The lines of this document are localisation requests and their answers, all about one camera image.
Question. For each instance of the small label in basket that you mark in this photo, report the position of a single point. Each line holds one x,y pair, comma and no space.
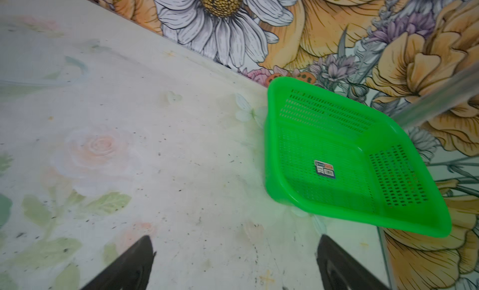
324,169

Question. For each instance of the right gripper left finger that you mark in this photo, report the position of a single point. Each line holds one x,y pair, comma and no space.
130,271

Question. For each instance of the green plastic basket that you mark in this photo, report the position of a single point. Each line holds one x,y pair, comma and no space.
381,179

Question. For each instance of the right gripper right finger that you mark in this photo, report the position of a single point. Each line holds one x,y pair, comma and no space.
340,271

